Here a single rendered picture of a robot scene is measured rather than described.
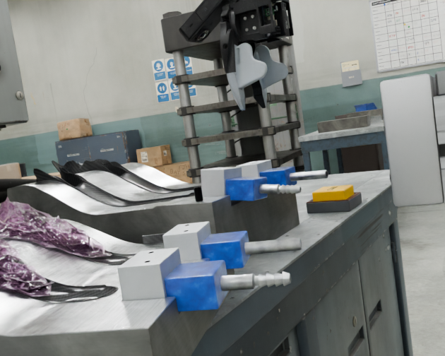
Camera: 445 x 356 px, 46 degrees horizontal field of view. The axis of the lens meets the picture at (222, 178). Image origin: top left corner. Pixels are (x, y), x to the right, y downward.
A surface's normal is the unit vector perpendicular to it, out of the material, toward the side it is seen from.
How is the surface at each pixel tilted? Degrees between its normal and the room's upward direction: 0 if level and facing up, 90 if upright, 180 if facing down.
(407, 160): 90
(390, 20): 90
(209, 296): 90
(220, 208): 90
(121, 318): 0
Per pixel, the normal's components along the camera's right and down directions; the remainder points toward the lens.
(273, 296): 0.86, -0.07
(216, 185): -0.50, 0.07
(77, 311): -0.15, -0.98
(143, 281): -0.22, 0.13
